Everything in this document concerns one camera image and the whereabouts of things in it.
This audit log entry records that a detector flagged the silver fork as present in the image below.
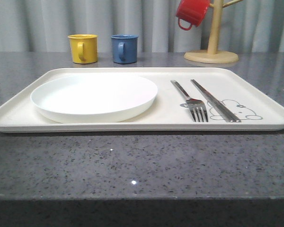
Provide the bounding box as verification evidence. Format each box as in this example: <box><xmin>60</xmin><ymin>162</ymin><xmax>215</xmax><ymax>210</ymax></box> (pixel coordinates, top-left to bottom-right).
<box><xmin>170</xmin><ymin>80</ymin><xmax>208</xmax><ymax>122</ymax></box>

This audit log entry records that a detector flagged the silver chopstick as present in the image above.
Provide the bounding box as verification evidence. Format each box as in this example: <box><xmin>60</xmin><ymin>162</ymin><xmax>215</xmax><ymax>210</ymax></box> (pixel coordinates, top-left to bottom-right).
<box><xmin>193</xmin><ymin>79</ymin><xmax>242</xmax><ymax>123</ymax></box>
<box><xmin>190</xmin><ymin>79</ymin><xmax>236</xmax><ymax>123</ymax></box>

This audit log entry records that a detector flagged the cream rabbit tray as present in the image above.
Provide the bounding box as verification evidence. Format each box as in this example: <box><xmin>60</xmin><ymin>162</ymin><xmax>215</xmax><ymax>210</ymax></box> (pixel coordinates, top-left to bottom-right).
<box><xmin>0</xmin><ymin>68</ymin><xmax>284</xmax><ymax>132</ymax></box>

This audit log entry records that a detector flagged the wooden mug tree stand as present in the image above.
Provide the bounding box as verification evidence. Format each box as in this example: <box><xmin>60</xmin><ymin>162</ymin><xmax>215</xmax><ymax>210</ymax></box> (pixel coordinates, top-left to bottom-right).
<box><xmin>184</xmin><ymin>0</ymin><xmax>241</xmax><ymax>64</ymax></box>

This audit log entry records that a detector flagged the red mug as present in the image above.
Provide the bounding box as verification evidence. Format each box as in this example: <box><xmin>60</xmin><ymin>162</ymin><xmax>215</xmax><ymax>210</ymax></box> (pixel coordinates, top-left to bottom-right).
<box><xmin>176</xmin><ymin>0</ymin><xmax>210</xmax><ymax>31</ymax></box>

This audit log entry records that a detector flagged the yellow mug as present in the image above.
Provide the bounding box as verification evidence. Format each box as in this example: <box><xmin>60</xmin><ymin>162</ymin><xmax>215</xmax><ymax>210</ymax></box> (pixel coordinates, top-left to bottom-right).
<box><xmin>68</xmin><ymin>34</ymin><xmax>98</xmax><ymax>64</ymax></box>

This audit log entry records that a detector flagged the white round plate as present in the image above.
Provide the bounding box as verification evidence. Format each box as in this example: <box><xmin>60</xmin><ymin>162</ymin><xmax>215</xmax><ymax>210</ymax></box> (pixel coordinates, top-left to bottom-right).
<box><xmin>30</xmin><ymin>73</ymin><xmax>158</xmax><ymax>123</ymax></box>

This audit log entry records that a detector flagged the grey curtain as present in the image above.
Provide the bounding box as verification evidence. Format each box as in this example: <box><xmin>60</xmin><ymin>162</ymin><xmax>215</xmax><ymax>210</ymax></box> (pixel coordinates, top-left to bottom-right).
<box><xmin>0</xmin><ymin>0</ymin><xmax>284</xmax><ymax>53</ymax></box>

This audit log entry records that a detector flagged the blue mug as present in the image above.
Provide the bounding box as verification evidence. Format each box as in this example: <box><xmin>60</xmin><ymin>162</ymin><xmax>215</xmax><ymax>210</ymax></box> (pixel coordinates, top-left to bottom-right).
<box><xmin>111</xmin><ymin>35</ymin><xmax>138</xmax><ymax>64</ymax></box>

